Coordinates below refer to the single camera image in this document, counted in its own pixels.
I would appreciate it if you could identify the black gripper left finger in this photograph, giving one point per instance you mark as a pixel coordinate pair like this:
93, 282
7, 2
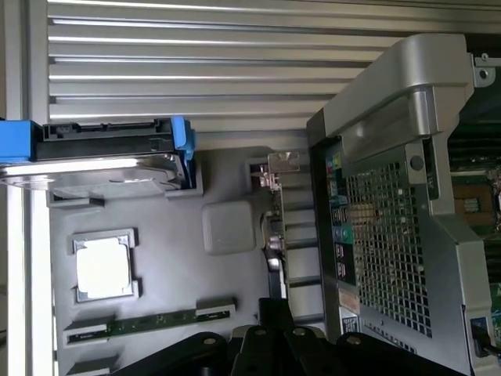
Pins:
250, 352

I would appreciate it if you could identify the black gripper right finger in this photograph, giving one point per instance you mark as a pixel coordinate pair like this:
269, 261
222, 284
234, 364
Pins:
305, 352

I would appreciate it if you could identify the green RAM stick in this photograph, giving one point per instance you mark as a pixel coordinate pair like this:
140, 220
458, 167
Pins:
156, 316

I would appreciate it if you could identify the grey parts rack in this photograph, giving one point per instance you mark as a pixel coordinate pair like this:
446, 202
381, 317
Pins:
176, 274

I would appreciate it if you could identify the silver CPU chip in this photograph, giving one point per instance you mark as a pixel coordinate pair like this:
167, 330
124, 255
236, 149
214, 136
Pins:
103, 270

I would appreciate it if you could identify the CPU socket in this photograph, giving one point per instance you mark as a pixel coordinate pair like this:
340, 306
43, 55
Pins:
473, 203

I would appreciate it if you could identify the hard disk with blue carrier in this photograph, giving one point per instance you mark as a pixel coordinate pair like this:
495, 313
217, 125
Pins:
78, 172

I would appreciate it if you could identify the grey PC case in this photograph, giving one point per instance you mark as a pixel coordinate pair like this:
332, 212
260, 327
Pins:
391, 98

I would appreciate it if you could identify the green motherboard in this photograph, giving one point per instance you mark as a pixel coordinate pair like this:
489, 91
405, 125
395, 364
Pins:
477, 117

